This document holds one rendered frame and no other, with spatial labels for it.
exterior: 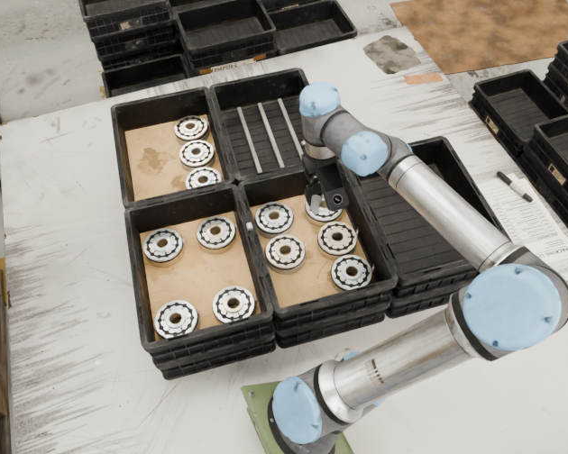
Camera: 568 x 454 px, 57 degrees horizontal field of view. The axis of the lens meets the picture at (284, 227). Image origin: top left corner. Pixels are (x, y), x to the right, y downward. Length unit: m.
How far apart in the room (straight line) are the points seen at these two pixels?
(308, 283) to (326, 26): 1.77
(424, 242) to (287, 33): 1.64
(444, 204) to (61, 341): 1.05
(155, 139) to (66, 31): 2.17
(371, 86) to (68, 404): 1.43
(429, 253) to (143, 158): 0.88
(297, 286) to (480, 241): 0.53
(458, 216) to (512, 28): 2.80
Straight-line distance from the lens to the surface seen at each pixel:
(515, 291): 0.79
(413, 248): 1.42
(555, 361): 1.54
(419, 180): 1.01
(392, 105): 1.95
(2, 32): 3.97
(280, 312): 1.19
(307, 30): 2.83
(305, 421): 0.97
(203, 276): 1.37
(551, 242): 1.72
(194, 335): 1.19
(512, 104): 2.75
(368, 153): 0.93
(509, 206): 1.75
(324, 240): 1.37
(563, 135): 2.52
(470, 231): 0.97
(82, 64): 3.49
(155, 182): 1.58
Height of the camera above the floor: 2.01
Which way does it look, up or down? 56 degrees down
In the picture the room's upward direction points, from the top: 2 degrees counter-clockwise
